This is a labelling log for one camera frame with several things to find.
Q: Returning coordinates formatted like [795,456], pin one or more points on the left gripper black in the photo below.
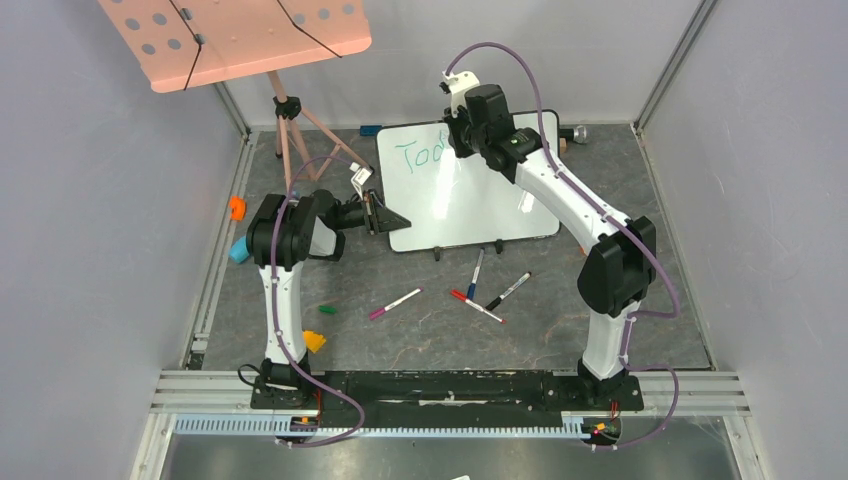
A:
[378,217]

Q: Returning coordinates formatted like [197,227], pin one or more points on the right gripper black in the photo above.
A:
[457,134]

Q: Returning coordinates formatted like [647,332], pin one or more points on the white whiteboard black frame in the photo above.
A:
[451,202]

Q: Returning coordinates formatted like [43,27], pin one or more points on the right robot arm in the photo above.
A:
[618,269]

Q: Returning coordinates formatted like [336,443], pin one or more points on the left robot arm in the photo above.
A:
[284,234]

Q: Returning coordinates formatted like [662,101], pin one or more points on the magenta capped whiteboard marker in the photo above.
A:
[383,310]

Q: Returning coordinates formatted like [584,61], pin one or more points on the red capped whiteboard marker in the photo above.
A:
[463,298]

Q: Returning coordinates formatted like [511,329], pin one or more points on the blue capped whiteboard marker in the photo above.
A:
[475,274]

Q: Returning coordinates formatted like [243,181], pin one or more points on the black capped whiteboard marker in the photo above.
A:
[492,305]

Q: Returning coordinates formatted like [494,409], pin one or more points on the blue lego brick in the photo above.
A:
[370,130]

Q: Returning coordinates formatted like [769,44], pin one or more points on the black microphone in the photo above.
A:
[575,134]

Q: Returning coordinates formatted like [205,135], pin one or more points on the yellow stepped block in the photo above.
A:
[314,341]

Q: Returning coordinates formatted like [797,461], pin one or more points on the orange piece left edge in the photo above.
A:
[238,207]

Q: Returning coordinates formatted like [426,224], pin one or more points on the blue cylinder tube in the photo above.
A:
[239,251]

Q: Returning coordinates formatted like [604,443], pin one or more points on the pink music stand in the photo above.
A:
[189,43]

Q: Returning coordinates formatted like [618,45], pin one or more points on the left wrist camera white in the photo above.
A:
[361,175]

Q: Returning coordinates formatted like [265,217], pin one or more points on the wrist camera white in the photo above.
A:
[456,86]
[361,175]

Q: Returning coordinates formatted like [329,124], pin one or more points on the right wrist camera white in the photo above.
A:
[456,86]

